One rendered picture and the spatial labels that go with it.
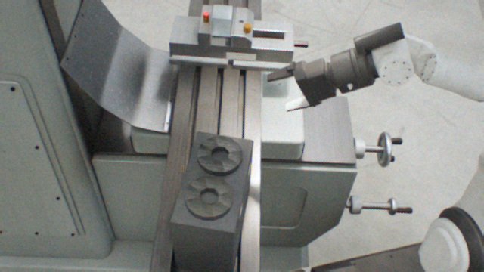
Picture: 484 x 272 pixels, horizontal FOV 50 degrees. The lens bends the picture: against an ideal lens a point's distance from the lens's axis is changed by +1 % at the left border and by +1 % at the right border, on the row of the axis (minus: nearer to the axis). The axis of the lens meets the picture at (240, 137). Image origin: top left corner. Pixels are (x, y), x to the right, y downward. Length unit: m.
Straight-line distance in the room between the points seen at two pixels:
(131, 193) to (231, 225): 0.79
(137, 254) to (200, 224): 1.01
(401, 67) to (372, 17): 2.23
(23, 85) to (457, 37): 2.56
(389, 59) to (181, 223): 0.51
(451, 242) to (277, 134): 0.60
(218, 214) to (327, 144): 0.70
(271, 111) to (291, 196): 0.31
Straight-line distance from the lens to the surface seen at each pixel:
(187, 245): 1.01
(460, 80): 1.14
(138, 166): 1.56
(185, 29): 1.49
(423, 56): 1.16
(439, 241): 1.09
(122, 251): 1.95
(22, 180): 1.61
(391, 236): 2.29
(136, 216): 1.81
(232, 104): 1.37
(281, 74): 1.11
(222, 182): 0.97
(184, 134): 1.30
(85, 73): 1.36
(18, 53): 1.25
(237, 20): 1.45
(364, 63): 1.08
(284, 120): 1.49
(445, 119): 2.79
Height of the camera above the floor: 1.91
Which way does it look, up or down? 51 degrees down
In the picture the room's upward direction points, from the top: 3 degrees clockwise
